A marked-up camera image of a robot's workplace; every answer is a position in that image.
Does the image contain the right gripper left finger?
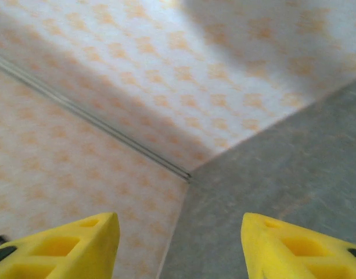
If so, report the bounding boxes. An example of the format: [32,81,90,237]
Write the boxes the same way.
[0,212,121,279]

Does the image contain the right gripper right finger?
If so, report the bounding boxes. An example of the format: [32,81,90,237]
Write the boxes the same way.
[242,212,356,279]

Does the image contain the aluminium corner post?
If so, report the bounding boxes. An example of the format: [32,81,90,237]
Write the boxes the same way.
[0,52,192,183]

